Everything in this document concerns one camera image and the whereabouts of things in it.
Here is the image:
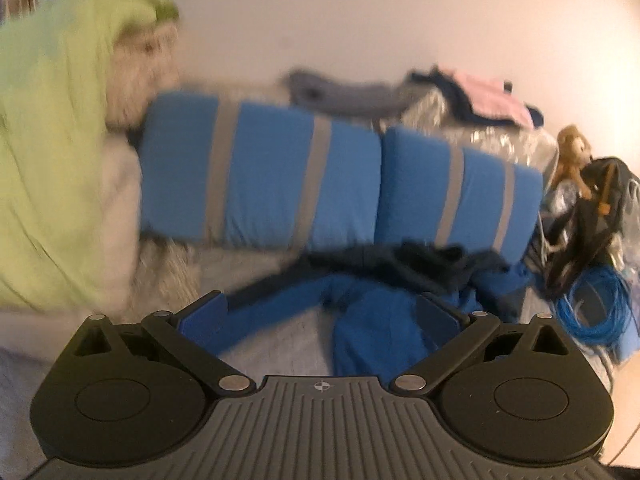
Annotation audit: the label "beige folded comforter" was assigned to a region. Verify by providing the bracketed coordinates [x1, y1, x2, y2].
[99, 22, 180, 314]

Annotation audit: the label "left blue striped pillow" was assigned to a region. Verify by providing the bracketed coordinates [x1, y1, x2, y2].
[140, 92, 382, 250]

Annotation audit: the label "green folded blanket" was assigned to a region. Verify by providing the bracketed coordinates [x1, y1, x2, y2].
[1, 0, 178, 311]

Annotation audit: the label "blue coiled cable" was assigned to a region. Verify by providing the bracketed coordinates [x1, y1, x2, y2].
[556, 264, 634, 346]

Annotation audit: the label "black bag red trim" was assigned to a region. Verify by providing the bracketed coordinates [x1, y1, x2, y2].
[544, 157, 634, 300]

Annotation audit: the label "folded navy white clothes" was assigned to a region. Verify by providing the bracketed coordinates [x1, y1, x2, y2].
[406, 66, 544, 130]

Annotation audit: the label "brown teddy bear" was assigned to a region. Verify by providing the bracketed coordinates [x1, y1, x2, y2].
[550, 125, 592, 200]

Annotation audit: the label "quilted grey bedspread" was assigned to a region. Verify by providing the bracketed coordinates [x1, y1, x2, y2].
[0, 238, 342, 470]

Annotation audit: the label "grey folded garment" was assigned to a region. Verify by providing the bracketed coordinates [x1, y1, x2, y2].
[288, 70, 418, 119]

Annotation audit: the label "blue striped pillow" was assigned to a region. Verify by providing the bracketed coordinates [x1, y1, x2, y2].
[375, 128, 544, 264]
[140, 92, 382, 250]

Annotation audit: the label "blue fleece jacket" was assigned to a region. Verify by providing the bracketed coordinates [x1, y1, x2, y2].
[215, 242, 533, 382]

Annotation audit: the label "right blue striped pillow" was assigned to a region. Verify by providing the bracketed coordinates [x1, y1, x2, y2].
[375, 128, 544, 264]

